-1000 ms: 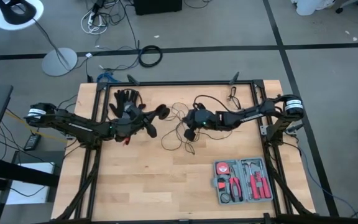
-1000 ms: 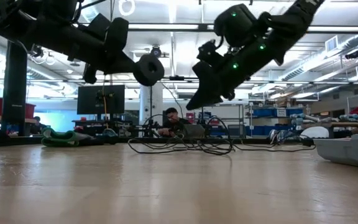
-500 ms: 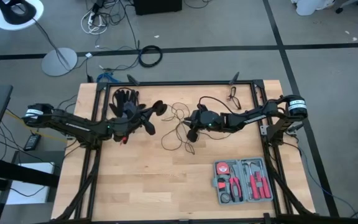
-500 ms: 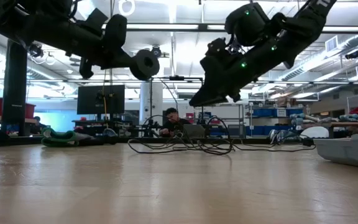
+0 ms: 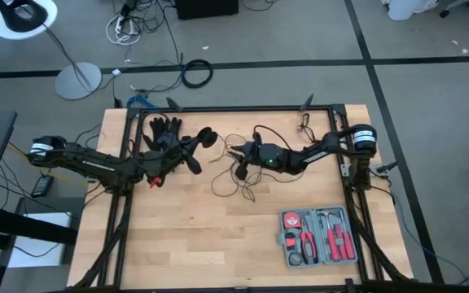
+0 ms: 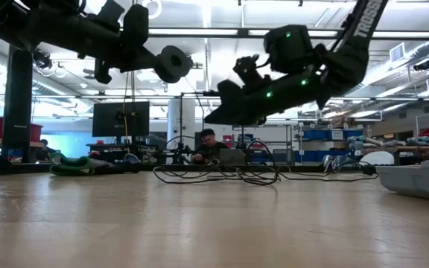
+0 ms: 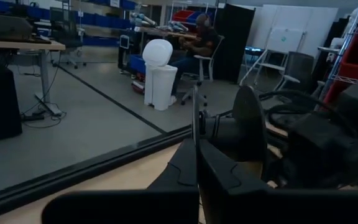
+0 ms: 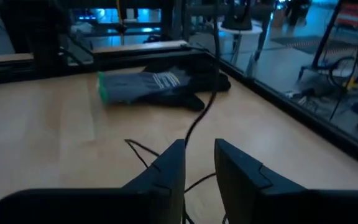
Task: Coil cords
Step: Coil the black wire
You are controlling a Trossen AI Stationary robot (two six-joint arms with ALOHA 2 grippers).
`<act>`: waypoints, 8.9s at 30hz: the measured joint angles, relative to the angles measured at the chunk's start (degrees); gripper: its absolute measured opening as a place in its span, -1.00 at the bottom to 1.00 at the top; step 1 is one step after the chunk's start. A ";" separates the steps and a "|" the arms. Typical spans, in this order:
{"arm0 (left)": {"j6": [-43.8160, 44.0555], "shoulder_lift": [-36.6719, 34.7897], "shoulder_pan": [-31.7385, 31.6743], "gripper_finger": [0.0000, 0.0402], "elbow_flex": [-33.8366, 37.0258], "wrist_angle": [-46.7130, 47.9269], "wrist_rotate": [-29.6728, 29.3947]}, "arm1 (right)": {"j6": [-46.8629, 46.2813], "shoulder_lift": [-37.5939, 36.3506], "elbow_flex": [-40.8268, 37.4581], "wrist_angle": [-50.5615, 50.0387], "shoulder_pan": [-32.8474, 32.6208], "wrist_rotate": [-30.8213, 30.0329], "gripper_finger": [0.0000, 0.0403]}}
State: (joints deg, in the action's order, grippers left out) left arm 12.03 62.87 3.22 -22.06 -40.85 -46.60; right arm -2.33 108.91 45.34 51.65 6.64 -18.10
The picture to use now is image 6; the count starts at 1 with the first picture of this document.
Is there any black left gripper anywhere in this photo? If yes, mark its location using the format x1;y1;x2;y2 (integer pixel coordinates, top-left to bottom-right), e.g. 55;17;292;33
74;3;159;85

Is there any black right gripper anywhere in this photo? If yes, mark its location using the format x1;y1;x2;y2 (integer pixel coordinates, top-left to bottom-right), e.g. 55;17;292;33
203;72;320;127

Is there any thin black cord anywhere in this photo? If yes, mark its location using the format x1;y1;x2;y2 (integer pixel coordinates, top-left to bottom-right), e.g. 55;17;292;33
153;139;380;187

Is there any person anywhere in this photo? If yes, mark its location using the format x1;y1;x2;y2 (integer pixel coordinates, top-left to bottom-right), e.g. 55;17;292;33
194;128;234;165
37;138;57;162

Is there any grey laptop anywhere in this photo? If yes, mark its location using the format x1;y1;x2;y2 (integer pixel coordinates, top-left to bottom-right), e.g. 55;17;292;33
217;148;246;166

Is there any white column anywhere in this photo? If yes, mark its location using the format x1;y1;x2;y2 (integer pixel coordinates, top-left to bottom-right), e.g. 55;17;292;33
166;82;197;150

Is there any black framed ceiling light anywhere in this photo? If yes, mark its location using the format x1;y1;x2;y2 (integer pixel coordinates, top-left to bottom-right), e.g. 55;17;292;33
145;27;429;41

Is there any black monitor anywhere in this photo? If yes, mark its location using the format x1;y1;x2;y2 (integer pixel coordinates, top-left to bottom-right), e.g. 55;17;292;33
92;100;151;138

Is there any shelf with blue bins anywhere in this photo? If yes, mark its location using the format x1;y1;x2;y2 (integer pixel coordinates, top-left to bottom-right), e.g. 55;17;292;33
296;124;366;165

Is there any silver blue bundle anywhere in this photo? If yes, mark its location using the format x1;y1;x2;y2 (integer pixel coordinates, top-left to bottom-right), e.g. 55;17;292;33
320;154;349;173

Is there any black green work glove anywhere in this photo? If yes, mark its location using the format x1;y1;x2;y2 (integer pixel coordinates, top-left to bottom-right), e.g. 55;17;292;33
49;165;141;176
49;150;113;170

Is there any wooden work table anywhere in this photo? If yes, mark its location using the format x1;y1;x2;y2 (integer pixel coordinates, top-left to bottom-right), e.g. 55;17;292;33
359;145;429;165

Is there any grey plastic tool case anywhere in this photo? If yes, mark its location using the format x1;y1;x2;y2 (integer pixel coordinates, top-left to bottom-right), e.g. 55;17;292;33
375;159;429;204

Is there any black metal frame stand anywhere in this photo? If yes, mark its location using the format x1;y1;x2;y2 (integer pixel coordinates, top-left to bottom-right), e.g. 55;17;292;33
178;90;245;165

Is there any white hanging ring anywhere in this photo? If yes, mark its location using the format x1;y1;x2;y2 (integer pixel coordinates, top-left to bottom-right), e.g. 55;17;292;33
147;0;163;20

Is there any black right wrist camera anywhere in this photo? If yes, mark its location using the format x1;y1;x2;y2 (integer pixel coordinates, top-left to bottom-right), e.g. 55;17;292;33
232;54;272;90

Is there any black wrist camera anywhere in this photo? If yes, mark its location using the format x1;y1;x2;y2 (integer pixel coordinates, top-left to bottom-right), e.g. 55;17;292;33
95;0;126;33
232;54;272;90

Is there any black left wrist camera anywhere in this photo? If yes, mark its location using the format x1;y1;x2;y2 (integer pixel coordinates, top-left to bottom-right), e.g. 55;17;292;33
95;0;126;33

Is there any black table frame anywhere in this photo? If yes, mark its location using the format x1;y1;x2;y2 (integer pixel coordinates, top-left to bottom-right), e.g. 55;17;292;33
0;162;378;176

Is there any black vertical post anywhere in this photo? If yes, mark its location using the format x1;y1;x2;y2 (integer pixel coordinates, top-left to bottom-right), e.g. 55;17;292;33
1;46;34;164

